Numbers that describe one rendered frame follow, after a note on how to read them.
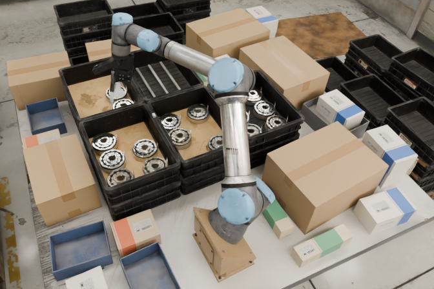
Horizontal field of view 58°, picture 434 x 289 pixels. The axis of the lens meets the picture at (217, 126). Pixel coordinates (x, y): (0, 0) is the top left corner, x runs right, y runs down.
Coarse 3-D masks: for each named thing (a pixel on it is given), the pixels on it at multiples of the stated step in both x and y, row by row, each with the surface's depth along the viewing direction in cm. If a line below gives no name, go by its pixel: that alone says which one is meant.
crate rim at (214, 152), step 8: (192, 88) 184; (200, 88) 185; (208, 88) 184; (168, 96) 179; (216, 104) 177; (152, 112) 171; (168, 136) 161; (176, 152) 156; (208, 152) 156; (216, 152) 157; (184, 160) 153; (192, 160) 153; (200, 160) 156
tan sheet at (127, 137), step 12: (108, 132) 175; (120, 132) 175; (132, 132) 176; (144, 132) 176; (120, 144) 170; (132, 144) 171; (156, 144) 171; (96, 156) 165; (132, 156) 166; (156, 156) 167; (132, 168) 161
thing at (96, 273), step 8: (88, 272) 134; (96, 272) 134; (72, 280) 132; (80, 280) 132; (88, 280) 132; (96, 280) 132; (104, 280) 132; (72, 288) 130; (80, 288) 130; (88, 288) 130; (96, 288) 130; (104, 288) 130
